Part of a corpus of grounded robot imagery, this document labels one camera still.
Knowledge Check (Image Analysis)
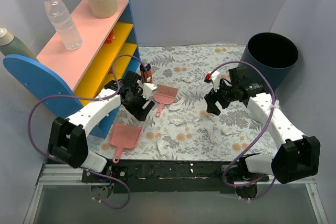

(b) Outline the pink hand brush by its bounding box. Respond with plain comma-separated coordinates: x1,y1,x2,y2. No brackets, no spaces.
153,84,179,118

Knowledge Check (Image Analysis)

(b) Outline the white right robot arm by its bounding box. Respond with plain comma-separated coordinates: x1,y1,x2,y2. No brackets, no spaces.
205,67,320,184

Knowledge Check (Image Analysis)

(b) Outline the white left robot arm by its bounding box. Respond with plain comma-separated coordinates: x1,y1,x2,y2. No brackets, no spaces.
48,71,158,182

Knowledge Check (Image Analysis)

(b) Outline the brown small bottle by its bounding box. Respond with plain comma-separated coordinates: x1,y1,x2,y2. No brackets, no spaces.
140,63,152,83

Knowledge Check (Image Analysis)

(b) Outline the pink dustpan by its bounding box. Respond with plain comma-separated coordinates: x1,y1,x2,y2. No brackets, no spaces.
109,123,142,164

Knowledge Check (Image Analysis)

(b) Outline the floral table mat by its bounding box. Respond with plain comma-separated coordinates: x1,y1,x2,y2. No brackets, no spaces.
49,45,289,162

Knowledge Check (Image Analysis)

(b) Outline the orange item in shelf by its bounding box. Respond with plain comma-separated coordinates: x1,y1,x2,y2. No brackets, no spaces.
104,29,115,44

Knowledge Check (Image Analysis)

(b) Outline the dark blue trash bin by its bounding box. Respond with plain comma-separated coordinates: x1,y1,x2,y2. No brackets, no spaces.
240,33,299,91

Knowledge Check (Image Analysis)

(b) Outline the blue pink yellow shelf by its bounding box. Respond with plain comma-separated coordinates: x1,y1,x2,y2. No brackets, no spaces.
2,0,142,139

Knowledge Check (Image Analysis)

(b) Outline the clear plastic water bottle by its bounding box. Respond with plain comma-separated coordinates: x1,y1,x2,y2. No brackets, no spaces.
44,0,82,50

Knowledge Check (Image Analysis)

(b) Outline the green metal bottle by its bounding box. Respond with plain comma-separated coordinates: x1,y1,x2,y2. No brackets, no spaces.
1,28,38,61

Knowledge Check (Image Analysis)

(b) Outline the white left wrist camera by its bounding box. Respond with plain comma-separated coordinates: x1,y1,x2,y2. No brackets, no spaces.
142,82,158,100

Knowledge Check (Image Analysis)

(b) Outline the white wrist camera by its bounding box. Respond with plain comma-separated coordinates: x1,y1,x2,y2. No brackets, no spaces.
204,71,221,92
142,82,158,100

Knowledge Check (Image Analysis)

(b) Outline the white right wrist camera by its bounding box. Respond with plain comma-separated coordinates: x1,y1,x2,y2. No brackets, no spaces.
204,71,221,92

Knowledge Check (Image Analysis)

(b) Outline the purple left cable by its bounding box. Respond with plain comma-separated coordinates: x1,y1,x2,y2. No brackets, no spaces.
28,54,150,210

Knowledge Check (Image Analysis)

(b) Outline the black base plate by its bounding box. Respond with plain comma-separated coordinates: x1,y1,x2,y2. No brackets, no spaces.
81,159,271,195

